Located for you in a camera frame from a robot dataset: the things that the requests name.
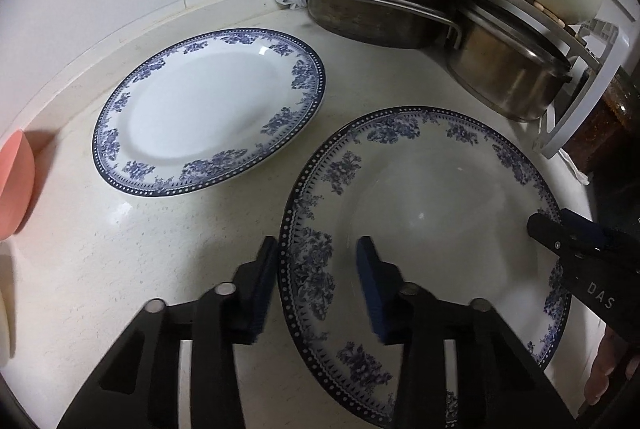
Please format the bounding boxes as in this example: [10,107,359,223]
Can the white cloth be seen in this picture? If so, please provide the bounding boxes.
[556,148,592,186]

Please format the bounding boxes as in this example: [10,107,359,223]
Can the wide stainless steel pot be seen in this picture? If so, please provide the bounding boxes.
[271,0,462,51]

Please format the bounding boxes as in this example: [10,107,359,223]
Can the pink bowl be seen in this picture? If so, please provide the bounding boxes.
[0,130,37,240]

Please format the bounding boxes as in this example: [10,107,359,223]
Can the large blue floral plate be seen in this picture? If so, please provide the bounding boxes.
[278,106,573,429]

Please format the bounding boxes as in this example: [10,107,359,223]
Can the person's right hand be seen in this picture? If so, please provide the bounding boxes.
[582,324,640,412]

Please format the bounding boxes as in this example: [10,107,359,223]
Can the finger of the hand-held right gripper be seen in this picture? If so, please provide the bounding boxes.
[559,208,632,246]
[527,211,583,262]

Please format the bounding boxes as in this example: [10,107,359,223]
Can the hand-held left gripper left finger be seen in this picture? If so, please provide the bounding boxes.
[56,236,279,429]

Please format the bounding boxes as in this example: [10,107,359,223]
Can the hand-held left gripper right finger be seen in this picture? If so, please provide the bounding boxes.
[356,236,591,429]

